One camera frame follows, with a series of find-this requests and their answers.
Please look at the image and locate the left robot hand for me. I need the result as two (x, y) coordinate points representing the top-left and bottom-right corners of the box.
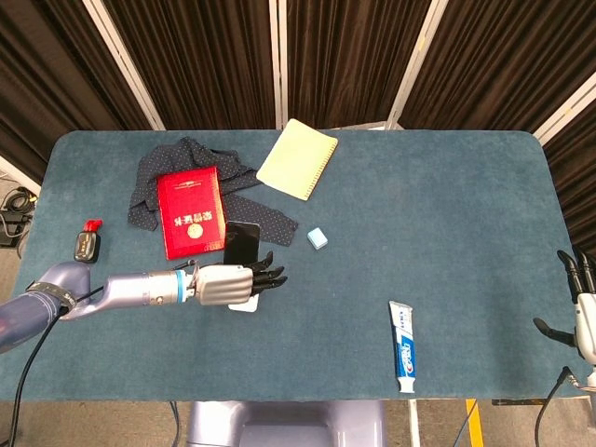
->
(188, 251), (289, 307)

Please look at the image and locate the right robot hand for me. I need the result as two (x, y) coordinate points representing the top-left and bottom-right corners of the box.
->
(533, 250), (596, 364)

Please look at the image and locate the black smartphone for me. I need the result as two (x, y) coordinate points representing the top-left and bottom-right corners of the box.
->
(223, 221), (262, 267)

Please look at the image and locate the purple robot base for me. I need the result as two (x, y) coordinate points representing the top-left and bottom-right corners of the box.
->
(185, 400), (387, 447)

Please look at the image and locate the white plastic holder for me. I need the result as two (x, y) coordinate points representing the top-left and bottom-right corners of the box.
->
(227, 293), (260, 314)

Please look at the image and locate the dark dotted cloth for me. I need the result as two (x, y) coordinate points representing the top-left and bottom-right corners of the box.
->
(127, 136), (300, 248)

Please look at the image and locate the red certificate booklet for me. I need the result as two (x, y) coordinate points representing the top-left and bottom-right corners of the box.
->
(156, 165), (232, 262)

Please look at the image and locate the light blue eraser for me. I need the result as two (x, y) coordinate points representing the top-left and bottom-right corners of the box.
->
(306, 226), (328, 251)

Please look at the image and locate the yellow spiral notebook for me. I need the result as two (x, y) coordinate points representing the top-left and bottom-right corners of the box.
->
(255, 118), (339, 202)

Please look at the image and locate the yellow floor tape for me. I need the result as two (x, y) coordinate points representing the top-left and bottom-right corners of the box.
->
(465, 398), (482, 447)

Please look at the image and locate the blue table mat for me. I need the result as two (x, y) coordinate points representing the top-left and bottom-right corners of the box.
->
(0, 129), (578, 403)

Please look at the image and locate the black case with red tassel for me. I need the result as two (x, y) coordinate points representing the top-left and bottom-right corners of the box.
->
(74, 219), (104, 265)

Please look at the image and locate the blue white toothpaste tube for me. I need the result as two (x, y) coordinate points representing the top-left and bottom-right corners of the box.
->
(388, 300), (417, 395)

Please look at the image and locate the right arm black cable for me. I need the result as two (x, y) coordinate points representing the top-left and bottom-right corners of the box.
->
(534, 366), (576, 447)

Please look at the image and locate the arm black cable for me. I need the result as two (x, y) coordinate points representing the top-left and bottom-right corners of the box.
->
(7, 286), (104, 447)
(534, 366), (576, 447)

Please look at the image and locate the white partition frame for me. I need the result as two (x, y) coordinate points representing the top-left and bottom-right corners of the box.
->
(268, 0), (290, 130)
(82, 0), (167, 131)
(533, 69), (596, 145)
(386, 0), (449, 126)
(0, 155), (42, 196)

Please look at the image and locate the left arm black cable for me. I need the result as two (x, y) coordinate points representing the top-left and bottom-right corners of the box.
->
(7, 286), (104, 447)

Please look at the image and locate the black cable bundle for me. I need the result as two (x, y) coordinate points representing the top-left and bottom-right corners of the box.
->
(0, 184), (38, 248)

